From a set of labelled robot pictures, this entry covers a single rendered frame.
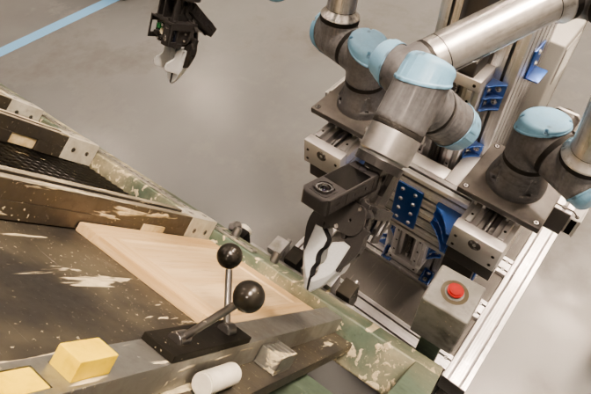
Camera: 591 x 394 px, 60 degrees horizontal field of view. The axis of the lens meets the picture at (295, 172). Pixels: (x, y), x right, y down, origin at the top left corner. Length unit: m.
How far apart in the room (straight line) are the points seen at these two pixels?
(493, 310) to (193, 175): 1.62
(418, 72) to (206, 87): 2.74
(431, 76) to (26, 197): 0.66
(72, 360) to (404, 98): 0.48
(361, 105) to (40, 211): 0.92
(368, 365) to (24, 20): 3.76
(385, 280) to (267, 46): 2.08
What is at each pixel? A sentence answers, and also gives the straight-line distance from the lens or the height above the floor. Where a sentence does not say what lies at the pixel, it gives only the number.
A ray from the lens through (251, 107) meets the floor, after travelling 3.18.
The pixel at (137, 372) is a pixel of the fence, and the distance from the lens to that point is 0.57.
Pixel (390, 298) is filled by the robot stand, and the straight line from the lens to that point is 2.13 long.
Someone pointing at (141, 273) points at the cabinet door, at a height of 1.28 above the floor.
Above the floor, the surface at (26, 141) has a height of 1.09.
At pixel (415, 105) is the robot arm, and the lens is 0.69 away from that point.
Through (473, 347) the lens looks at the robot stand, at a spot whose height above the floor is 0.23.
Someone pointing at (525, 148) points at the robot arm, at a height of 1.21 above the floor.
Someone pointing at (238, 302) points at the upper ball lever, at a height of 1.53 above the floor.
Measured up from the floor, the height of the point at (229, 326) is 1.38.
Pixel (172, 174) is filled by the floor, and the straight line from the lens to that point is 2.84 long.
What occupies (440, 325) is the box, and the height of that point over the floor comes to 0.86.
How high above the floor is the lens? 2.05
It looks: 48 degrees down
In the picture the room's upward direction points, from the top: straight up
